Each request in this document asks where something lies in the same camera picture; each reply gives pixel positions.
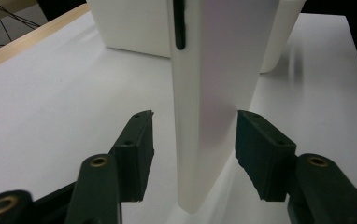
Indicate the iridescent phone case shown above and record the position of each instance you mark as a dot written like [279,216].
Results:
[223,93]

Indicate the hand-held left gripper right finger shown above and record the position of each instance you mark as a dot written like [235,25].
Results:
[264,155]

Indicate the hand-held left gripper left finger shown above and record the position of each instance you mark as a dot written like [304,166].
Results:
[133,155]

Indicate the white plastic bin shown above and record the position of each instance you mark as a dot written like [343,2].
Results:
[130,28]

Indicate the white board sheet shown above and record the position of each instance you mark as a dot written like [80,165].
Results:
[42,109]

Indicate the wooden table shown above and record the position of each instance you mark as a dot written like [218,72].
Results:
[11,49]

